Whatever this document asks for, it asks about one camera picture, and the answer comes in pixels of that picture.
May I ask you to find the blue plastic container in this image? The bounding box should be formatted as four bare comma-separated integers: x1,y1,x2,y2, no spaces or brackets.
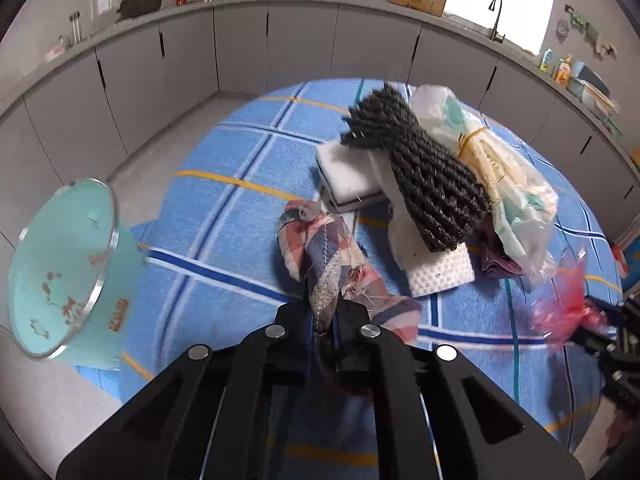
570,60,613,106

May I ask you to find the white foam block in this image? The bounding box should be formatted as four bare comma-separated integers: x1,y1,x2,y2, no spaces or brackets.
315,140,396,213

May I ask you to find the dark grey knitted cloth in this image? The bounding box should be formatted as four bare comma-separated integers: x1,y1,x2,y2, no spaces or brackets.
341,84,495,255

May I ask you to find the row of grey cabinet doors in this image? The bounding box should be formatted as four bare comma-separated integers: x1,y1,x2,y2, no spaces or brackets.
0,0,640,261

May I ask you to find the grey kitchen countertop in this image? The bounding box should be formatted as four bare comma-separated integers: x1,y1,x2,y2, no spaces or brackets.
0,0,640,171

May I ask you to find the clear printed plastic bag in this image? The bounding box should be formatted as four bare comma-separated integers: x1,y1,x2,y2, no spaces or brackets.
410,84,558,283

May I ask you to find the blue checked tablecloth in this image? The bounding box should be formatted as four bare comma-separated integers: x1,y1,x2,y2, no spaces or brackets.
75,77,626,480

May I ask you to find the plaid patchwork cloth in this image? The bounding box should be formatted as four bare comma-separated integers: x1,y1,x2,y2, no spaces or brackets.
274,199,423,346

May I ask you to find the white perforated foam sheet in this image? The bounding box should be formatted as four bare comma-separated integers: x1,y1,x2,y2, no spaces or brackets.
370,152,476,298

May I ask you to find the light blue enamel basin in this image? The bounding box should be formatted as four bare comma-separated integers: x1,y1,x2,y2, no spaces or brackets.
7,177,151,372

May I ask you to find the dark kitchen faucet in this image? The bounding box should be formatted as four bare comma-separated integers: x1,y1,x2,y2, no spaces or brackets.
487,0,507,43

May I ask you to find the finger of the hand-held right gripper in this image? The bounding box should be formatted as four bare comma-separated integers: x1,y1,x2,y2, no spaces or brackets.
567,327,621,361
582,296,640,328

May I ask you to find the bright window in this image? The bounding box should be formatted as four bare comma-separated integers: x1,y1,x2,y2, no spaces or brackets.
442,0,558,56

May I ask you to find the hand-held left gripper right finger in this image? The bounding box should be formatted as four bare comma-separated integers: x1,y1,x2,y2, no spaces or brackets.
332,300,586,480

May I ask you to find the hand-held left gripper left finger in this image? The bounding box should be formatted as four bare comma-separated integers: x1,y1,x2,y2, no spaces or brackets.
56,302,321,480

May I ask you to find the red plastic mesh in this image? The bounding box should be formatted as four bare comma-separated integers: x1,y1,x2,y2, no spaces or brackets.
532,252,608,346

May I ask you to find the black lidded pot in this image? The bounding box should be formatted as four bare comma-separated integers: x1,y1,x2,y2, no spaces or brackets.
116,0,164,22

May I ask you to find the wall hook rack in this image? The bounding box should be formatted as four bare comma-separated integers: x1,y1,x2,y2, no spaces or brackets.
565,4,618,56

